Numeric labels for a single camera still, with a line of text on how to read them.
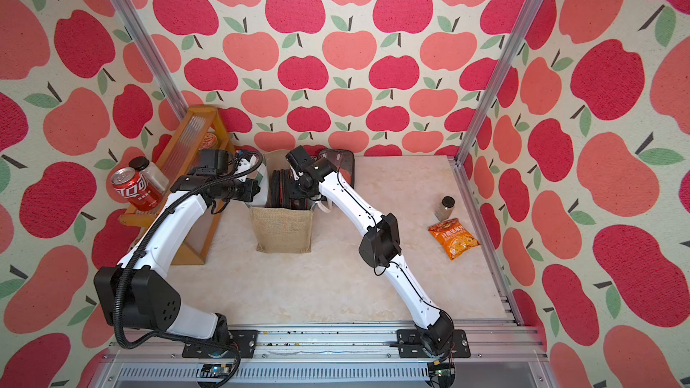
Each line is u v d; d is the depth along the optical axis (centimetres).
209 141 101
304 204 84
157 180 71
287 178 93
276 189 90
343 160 122
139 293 42
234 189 70
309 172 68
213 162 63
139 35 82
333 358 73
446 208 95
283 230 79
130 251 45
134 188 63
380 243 59
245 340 75
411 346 73
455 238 91
